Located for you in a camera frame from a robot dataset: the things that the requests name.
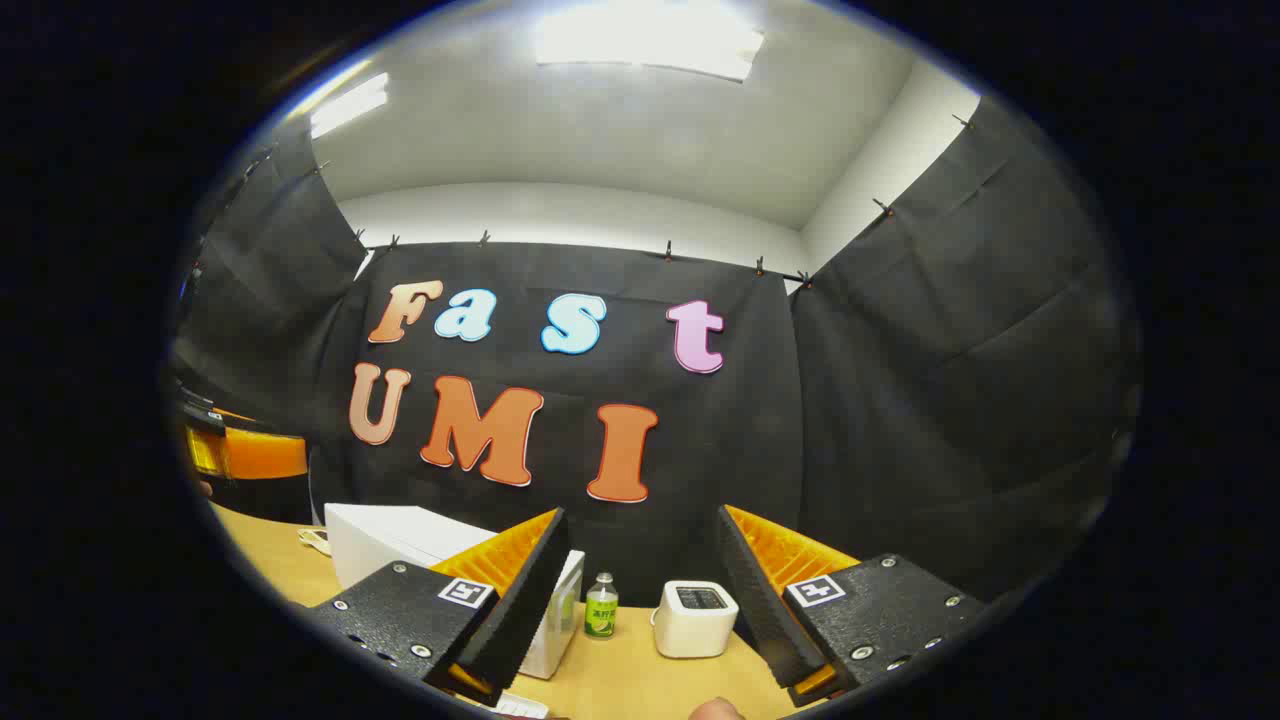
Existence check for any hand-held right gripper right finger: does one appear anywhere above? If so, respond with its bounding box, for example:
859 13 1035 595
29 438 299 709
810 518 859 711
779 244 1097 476
715 505 986 708

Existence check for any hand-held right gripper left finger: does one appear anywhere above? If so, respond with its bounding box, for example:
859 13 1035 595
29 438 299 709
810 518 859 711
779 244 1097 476
305 507 571 708

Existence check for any white microwave oven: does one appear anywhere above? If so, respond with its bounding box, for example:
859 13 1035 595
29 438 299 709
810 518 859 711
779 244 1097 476
323 503 586 681

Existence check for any white toaster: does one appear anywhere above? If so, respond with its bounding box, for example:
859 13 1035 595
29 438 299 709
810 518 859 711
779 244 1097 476
651 580 739 659

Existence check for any green label drink bottle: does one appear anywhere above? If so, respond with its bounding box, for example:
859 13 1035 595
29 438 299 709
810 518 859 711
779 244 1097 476
584 572 619 641

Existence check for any black backdrop cloth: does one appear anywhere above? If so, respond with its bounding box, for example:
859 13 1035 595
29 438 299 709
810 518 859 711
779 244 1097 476
165 95 1141 601

